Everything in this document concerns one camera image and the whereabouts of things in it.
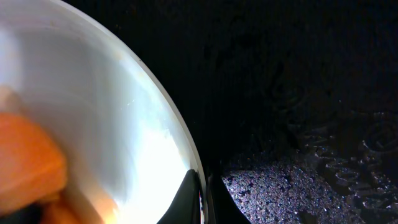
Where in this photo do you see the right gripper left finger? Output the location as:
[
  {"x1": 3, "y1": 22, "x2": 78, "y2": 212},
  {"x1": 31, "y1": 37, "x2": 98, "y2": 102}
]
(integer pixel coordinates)
[{"x1": 157, "y1": 169, "x2": 201, "y2": 224}]

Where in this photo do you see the light blue plate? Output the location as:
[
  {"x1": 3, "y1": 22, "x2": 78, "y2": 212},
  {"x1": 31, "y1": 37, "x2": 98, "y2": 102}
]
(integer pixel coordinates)
[{"x1": 1, "y1": 0, "x2": 208, "y2": 223}]

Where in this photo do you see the orange green sponge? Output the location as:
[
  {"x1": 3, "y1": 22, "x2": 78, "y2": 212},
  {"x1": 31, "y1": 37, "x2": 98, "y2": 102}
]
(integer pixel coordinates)
[{"x1": 1, "y1": 113, "x2": 80, "y2": 224}]

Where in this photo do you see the round black tray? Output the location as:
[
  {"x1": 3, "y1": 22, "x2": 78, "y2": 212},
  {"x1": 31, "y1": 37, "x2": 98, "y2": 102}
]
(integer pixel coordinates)
[{"x1": 72, "y1": 0, "x2": 397, "y2": 223}]

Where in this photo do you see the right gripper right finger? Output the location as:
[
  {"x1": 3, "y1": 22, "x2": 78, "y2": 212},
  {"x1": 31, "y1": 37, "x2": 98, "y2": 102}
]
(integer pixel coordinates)
[{"x1": 207, "y1": 174, "x2": 250, "y2": 224}]

